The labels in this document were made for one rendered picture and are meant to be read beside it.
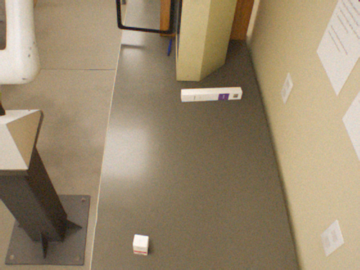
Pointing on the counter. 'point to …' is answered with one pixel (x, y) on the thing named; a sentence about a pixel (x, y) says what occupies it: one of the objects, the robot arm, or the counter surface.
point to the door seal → (146, 29)
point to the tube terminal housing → (203, 37)
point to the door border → (150, 29)
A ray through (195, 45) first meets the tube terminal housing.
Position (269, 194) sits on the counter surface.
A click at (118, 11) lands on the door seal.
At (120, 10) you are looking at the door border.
